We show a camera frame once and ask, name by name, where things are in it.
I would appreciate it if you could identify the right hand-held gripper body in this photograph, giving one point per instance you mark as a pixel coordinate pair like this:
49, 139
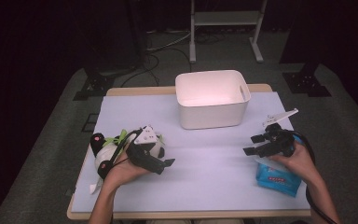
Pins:
279, 140

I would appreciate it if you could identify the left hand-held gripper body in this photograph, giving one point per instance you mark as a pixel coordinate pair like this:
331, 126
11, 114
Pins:
146, 137

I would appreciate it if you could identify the blue wet wipes packet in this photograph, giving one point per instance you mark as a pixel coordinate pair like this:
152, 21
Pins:
276, 180

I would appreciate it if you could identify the panda plush toy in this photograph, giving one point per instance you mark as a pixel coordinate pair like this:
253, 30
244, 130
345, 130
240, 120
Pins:
105, 154

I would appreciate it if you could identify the white plastic storage bin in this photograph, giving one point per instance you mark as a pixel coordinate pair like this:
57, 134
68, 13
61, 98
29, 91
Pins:
211, 115

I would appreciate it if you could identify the person's right hand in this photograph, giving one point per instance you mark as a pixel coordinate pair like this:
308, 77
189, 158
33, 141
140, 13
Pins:
301, 161

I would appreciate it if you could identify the person's left hand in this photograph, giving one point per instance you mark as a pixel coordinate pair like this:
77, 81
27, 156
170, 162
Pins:
121, 172

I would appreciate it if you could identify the black stand base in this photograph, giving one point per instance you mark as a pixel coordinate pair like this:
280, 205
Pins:
94, 84
304, 84

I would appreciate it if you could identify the dark upright stand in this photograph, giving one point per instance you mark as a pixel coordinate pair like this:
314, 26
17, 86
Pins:
138, 31

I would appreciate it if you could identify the white metal stand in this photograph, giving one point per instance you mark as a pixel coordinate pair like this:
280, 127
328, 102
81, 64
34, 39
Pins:
223, 18

